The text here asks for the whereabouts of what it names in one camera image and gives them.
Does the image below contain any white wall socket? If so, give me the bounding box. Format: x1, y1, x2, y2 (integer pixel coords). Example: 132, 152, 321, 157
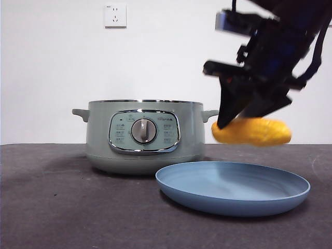
104, 4, 128, 29

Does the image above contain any pale green electric steamer pot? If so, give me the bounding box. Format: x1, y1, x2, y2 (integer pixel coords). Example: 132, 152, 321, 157
72, 99, 220, 176

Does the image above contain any blue round plate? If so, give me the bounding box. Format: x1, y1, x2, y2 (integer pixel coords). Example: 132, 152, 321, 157
155, 161, 311, 218

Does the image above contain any pale grey camera box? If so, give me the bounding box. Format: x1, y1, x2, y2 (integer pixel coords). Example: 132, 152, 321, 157
215, 9, 257, 35

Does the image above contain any yellow corn cob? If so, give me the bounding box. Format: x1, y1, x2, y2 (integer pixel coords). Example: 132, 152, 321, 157
211, 117, 293, 148

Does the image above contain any black cable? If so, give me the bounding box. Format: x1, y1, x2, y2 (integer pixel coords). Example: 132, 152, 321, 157
295, 24, 330, 81

